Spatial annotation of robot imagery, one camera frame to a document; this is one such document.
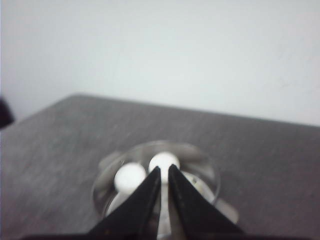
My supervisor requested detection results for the dark object at edge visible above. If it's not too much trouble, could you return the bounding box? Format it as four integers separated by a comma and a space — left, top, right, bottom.
0, 97, 15, 129

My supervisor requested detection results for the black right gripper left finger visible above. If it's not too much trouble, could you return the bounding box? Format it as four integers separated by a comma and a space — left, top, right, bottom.
88, 167, 161, 240

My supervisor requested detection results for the stainless steel steamer pot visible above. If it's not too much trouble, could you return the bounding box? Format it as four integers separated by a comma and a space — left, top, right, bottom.
87, 141, 245, 240

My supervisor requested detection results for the panda bun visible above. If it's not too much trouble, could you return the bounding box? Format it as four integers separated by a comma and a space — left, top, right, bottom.
114, 162, 147, 195
148, 151, 180, 184

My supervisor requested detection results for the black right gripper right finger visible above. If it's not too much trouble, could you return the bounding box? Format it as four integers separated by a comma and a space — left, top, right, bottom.
168, 164, 247, 240

